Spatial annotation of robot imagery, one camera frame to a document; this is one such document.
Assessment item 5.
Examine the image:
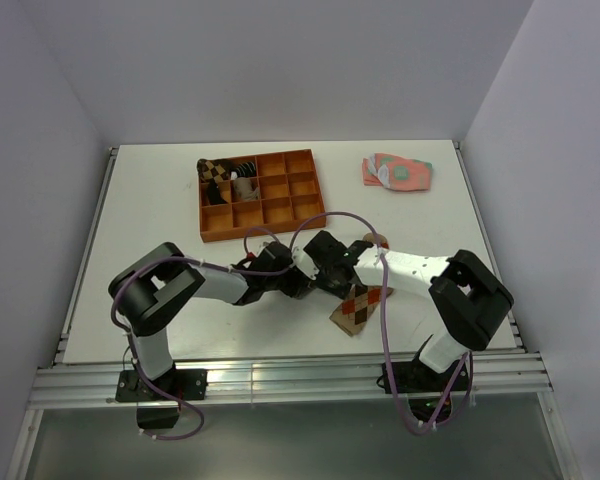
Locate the black white striped sock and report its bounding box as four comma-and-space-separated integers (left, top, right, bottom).
229, 160, 257, 180

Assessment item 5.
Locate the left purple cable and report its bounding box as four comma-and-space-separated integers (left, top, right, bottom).
109, 225, 294, 441

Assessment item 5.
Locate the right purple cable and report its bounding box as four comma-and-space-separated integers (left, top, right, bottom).
289, 211, 474, 436

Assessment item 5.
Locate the argyle beige orange sock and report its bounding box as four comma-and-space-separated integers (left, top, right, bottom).
329, 285, 381, 337

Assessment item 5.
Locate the orange compartment tray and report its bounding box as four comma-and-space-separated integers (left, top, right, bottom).
198, 149, 327, 243

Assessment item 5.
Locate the brown checkered rolled sock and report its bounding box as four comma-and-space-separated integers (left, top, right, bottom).
196, 159, 233, 183

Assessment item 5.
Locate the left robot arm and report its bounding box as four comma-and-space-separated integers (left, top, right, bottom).
108, 241, 314, 401

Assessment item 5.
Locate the black sock in tray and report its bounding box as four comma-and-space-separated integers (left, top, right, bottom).
205, 180, 227, 206

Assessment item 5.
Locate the aluminium front rail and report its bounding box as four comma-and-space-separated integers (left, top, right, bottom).
27, 351, 552, 410

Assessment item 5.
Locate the purple cable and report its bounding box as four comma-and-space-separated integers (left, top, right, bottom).
289, 211, 474, 436
109, 225, 294, 441

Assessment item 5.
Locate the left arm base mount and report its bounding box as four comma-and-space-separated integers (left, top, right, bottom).
115, 368, 207, 403

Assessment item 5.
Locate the pink green sock pair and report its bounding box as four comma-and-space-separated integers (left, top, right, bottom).
361, 153, 433, 192

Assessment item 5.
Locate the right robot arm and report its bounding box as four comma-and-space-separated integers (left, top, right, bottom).
292, 231, 514, 393

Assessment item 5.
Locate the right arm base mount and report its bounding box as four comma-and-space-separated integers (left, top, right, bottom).
376, 361, 471, 394

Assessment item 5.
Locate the beige rolled sock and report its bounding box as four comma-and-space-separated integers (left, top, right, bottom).
231, 177, 260, 201

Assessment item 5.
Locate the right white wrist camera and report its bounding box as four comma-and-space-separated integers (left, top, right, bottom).
292, 247, 319, 280

